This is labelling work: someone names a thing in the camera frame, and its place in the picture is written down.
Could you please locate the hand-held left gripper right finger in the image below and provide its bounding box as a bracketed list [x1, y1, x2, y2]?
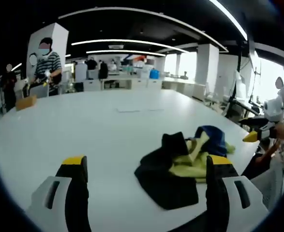
[206, 155, 269, 232]

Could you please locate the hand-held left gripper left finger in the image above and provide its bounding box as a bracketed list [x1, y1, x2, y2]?
[27, 156, 92, 232]

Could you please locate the yellow blue grey garment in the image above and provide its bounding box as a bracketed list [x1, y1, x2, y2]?
[134, 125, 236, 210]

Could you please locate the black desk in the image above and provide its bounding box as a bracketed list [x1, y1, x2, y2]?
[225, 96, 266, 121]

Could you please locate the brown cardboard box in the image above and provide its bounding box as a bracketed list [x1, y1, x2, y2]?
[15, 94, 38, 111]

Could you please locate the grey box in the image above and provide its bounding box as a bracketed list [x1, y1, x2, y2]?
[29, 83, 50, 99]

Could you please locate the white counter with cabinets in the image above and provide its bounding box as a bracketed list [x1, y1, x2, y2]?
[82, 72, 205, 99]

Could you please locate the long ceiling light strip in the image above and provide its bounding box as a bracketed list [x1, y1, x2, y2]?
[71, 39, 190, 53]

